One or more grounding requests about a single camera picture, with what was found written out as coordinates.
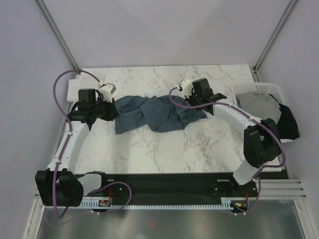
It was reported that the white slotted cable duct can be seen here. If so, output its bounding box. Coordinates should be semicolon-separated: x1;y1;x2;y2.
79;198;248;210

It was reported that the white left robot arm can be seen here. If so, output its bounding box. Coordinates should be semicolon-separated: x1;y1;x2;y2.
35;83;119;207

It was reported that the white plastic laundry basket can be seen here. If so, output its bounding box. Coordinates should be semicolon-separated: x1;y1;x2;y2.
231;82;287;144

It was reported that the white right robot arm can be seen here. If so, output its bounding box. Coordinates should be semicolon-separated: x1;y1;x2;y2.
179;78;282;196

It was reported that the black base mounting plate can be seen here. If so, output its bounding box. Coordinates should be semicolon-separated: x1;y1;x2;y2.
89;173;257;205

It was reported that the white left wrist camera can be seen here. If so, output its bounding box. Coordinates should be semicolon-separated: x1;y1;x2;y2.
98;83;116;103

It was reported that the aluminium frame post right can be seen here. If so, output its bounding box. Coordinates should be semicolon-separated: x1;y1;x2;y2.
252;0;299;75

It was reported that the aluminium frame post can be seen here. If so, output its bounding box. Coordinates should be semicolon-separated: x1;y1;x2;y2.
34;0;80;69
252;0;299;75

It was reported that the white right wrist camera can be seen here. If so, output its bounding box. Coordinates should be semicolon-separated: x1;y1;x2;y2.
177;79;193;98

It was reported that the aluminium frame post left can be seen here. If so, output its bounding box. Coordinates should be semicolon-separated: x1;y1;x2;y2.
34;0;80;69

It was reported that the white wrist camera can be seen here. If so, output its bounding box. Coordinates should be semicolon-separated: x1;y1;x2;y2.
98;83;116;103
177;79;193;98

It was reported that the aluminium rail right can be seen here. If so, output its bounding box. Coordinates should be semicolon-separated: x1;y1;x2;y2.
259;179;306;200

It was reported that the blue t shirt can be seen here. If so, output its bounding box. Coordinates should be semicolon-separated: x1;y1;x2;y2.
115;95;207;134

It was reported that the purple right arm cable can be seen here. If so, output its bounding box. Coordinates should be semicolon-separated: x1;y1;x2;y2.
168;86;287;215

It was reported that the grey t shirt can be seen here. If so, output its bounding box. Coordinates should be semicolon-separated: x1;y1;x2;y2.
236;92;281;123

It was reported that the folded white t shirt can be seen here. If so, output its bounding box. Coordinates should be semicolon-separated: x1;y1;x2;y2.
66;72;106;103

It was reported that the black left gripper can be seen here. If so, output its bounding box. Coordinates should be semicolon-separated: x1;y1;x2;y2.
91;96;119;122

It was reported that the black t shirt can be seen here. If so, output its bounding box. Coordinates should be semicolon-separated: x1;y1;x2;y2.
265;94;300;143

